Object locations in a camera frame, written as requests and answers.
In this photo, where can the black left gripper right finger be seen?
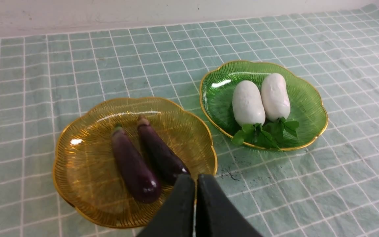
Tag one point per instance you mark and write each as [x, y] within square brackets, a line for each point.
[215, 214]

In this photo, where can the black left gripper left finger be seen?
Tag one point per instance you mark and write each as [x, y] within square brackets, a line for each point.
[175, 217]

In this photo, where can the dark purple eggplant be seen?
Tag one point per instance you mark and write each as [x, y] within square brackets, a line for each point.
[168, 165]
[138, 178]

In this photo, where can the white radish with leaves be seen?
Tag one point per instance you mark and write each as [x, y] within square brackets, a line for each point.
[249, 114]
[277, 108]

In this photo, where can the amber glass plate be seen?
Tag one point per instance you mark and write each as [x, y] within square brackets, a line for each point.
[85, 173]

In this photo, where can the green glass plate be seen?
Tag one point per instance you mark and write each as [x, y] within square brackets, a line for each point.
[307, 120]

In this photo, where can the green checkered tablecloth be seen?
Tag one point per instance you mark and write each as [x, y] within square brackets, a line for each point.
[329, 189]

